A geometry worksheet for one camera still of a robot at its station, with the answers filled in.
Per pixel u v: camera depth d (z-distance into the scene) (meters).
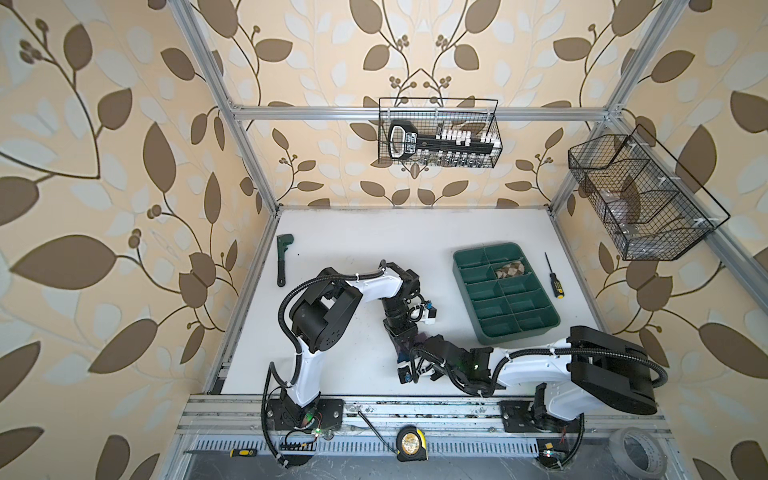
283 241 1.09
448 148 0.84
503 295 0.89
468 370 0.63
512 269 0.95
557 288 0.96
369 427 0.73
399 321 0.77
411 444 0.68
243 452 0.69
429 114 0.90
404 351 0.82
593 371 0.43
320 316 0.51
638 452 0.70
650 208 0.73
